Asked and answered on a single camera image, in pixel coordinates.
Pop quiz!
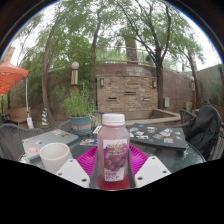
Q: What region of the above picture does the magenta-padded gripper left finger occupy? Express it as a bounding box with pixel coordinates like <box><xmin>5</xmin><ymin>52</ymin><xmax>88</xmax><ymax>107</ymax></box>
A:
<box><xmin>55</xmin><ymin>145</ymin><xmax>101</xmax><ymax>189</ymax></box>

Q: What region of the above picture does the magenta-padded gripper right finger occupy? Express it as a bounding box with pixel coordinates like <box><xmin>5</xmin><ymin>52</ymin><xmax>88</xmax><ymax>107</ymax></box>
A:
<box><xmin>128</xmin><ymin>144</ymin><xmax>173</xmax><ymax>189</ymax></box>

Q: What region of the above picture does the pink juice bottle white cap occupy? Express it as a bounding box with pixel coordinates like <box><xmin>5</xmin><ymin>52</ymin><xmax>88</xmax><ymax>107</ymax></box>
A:
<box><xmin>96</xmin><ymin>113</ymin><xmax>131</xmax><ymax>184</ymax></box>

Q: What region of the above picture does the white textured cup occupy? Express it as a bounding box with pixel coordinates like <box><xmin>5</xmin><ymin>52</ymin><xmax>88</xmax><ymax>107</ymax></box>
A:
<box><xmin>39</xmin><ymin>142</ymin><xmax>74</xmax><ymax>174</ymax></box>

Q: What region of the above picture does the colourful sticker card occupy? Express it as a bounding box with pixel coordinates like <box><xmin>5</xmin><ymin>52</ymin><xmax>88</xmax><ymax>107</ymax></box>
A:
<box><xmin>79</xmin><ymin>138</ymin><xmax>98</xmax><ymax>147</ymax></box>

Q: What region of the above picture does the silver laptop with stickers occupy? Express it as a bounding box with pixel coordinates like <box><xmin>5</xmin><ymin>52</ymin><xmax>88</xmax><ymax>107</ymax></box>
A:
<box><xmin>21</xmin><ymin>128</ymin><xmax>79</xmax><ymax>163</ymax></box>

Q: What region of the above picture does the grey wicker chair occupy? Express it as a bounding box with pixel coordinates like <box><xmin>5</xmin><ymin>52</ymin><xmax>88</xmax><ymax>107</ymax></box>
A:
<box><xmin>179</xmin><ymin>108</ymin><xmax>224</xmax><ymax>161</ymax></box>
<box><xmin>58</xmin><ymin>119</ymin><xmax>73</xmax><ymax>133</ymax></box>
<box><xmin>0</xmin><ymin>123</ymin><xmax>44</xmax><ymax>163</ymax></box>

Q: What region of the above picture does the green plant in blue pot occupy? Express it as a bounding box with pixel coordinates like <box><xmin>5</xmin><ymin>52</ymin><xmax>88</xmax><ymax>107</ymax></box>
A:
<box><xmin>61</xmin><ymin>88</ymin><xmax>98</xmax><ymax>136</ymax></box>

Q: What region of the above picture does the white booklet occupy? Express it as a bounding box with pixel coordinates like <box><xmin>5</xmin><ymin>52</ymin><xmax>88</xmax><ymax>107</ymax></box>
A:
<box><xmin>92</xmin><ymin>124</ymin><xmax>103</xmax><ymax>135</ymax></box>

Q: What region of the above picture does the yellow blue striped bollard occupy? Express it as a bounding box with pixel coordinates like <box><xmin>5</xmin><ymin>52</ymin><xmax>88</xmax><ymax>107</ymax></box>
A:
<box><xmin>41</xmin><ymin>107</ymin><xmax>50</xmax><ymax>127</ymax></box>

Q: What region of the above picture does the black backpack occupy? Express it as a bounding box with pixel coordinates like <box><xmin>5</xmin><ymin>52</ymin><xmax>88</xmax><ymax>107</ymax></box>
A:
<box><xmin>193</xmin><ymin>104</ymin><xmax>223</xmax><ymax>154</ymax></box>

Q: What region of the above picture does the forked dark-trunk tree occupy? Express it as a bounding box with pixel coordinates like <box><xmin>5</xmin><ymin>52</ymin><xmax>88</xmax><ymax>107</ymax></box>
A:
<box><xmin>113</xmin><ymin>0</ymin><xmax>188</xmax><ymax>110</ymax></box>

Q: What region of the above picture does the leaning tree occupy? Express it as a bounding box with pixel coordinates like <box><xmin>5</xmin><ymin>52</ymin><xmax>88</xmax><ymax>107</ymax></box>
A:
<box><xmin>19</xmin><ymin>3</ymin><xmax>101</xmax><ymax>128</ymax></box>

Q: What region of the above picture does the thin-trunk tree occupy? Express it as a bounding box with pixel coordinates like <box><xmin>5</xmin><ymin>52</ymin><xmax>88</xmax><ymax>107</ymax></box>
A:
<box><xmin>173</xmin><ymin>33</ymin><xmax>208</xmax><ymax>104</ymax></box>

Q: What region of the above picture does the orange patio umbrella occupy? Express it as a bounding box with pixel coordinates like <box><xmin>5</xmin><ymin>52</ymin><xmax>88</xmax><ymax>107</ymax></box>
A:
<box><xmin>0</xmin><ymin>58</ymin><xmax>34</xmax><ymax>129</ymax></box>

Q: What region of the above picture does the globe-topped lamp post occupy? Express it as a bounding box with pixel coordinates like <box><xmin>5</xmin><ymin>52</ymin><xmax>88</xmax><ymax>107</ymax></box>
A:
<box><xmin>70</xmin><ymin>61</ymin><xmax>80</xmax><ymax>94</ymax></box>

